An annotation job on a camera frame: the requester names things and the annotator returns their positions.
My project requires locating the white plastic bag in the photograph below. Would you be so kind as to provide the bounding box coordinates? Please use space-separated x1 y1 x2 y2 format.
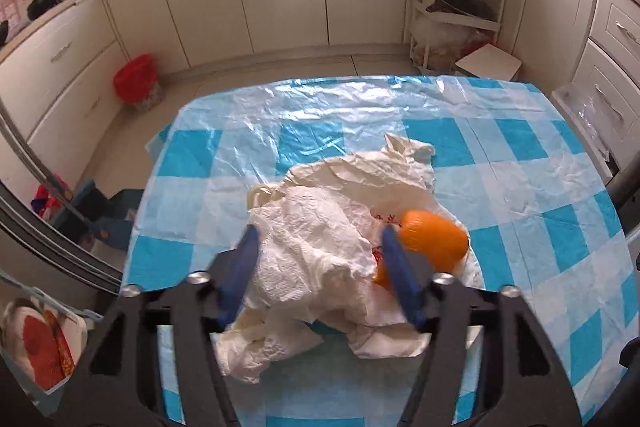
215 132 485 384

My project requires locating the blue checked tablecloth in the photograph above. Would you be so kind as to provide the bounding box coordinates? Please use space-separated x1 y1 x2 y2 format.
122 74 628 427

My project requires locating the blue plastic stool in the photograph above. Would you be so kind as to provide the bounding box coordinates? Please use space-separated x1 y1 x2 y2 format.
92 189 146 253

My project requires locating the red trash bin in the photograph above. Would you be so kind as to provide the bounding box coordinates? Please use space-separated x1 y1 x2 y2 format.
113 54 167 111

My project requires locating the dark pan on shelf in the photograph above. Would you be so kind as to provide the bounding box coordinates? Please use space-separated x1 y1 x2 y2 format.
425 0 499 21

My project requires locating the clear plastic box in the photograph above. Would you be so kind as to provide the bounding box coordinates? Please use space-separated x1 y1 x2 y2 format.
551 82 624 168

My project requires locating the white paper towel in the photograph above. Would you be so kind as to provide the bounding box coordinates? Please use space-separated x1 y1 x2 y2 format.
244 186 377 310

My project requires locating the red cloth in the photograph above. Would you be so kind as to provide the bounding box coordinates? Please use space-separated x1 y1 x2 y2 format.
33 174 72 219

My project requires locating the red patterned slipper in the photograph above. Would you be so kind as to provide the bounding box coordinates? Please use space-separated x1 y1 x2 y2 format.
1 301 88 392

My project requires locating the orange fruit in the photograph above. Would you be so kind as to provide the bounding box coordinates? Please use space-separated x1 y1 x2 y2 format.
372 209 471 293

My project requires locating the cardboard box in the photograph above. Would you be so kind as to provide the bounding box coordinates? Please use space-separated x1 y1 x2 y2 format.
454 44 523 82

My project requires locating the grey sliding door frame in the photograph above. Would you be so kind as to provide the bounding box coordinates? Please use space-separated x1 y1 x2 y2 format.
0 107 126 299

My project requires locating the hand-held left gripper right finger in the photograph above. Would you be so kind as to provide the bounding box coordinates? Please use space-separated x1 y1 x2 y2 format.
381 224 586 427

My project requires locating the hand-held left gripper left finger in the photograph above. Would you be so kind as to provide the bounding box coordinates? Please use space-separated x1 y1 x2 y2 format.
52 226 261 427

